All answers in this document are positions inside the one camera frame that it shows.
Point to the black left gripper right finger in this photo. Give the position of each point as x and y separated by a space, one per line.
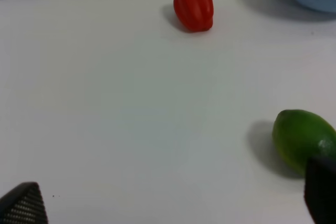
319 194

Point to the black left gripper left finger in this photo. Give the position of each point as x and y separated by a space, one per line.
23 204

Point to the green lime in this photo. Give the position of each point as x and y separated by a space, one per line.
299 135

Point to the red bell pepper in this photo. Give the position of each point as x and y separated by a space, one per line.
195 15

